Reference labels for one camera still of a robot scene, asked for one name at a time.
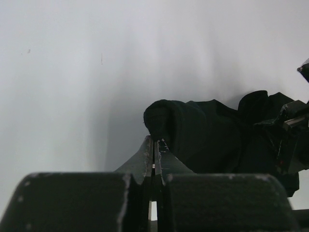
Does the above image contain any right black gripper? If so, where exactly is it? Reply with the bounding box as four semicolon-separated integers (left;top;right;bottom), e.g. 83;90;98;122
254;100;309;175

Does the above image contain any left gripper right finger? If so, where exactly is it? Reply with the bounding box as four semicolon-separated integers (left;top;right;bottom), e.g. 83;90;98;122
154;140;301;232

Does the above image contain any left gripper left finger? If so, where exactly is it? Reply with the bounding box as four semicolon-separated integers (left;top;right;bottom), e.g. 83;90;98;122
0;136;153;232

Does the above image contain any black t shirt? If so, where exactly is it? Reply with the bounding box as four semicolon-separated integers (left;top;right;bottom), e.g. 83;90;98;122
143;90;299;197

